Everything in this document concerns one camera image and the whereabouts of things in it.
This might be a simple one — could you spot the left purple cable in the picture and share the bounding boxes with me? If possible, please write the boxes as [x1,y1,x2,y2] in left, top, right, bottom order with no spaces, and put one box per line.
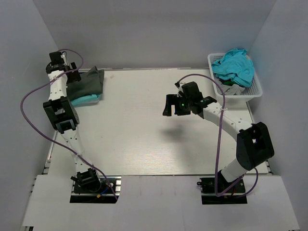
[20,49,119,203]

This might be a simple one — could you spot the white plastic laundry basket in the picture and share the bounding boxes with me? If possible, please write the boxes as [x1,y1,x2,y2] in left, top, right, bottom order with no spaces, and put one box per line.
[207,53,263,104]

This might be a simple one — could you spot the crumpled grey white t-shirt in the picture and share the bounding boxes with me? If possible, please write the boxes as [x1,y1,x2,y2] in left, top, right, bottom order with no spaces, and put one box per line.
[217,83,245,95]

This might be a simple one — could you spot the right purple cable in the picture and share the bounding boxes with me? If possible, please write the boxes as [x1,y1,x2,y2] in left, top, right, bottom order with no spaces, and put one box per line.
[174,74,259,198]

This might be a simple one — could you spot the folded mint green t-shirt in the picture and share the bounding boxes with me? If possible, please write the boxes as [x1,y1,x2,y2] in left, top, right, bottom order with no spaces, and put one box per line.
[71,94,101,107]

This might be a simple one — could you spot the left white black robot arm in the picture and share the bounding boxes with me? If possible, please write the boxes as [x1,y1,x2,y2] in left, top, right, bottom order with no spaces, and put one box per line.
[43,61,102,192]

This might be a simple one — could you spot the dark grey t-shirt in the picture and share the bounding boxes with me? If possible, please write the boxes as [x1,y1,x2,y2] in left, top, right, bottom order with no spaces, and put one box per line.
[67,66,104,101]

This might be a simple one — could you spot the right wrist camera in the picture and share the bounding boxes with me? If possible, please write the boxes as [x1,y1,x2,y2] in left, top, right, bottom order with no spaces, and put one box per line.
[175,81,217,107]

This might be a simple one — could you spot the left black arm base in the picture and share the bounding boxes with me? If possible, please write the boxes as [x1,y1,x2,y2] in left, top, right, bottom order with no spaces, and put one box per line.
[69,177,117,204]

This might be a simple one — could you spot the green garment in basket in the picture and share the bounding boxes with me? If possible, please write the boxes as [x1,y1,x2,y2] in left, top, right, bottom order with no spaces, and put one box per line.
[222,81,235,86]

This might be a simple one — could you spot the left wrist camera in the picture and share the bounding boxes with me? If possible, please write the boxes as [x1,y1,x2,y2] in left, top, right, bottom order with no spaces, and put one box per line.
[46,51,68,74]

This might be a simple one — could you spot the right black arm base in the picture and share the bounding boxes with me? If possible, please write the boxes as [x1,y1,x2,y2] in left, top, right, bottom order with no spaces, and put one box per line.
[196,177,248,205]

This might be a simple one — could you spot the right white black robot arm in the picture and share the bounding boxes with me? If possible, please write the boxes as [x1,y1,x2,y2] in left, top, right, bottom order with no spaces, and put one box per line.
[163,94,274,192]

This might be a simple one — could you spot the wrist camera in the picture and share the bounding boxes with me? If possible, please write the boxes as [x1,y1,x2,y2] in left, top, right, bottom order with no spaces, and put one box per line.
[46,51,68,74]
[175,81,217,107]

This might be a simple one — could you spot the purple cable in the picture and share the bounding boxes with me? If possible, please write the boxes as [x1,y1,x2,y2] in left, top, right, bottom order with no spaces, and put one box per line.
[20,49,119,203]
[174,74,259,198]

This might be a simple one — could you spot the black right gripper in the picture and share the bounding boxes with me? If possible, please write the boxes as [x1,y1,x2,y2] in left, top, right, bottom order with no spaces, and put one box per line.
[163,94,193,116]

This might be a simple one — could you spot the crumpled cyan t-shirt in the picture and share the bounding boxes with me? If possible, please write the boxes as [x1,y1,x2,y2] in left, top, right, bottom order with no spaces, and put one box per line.
[211,48,255,88]

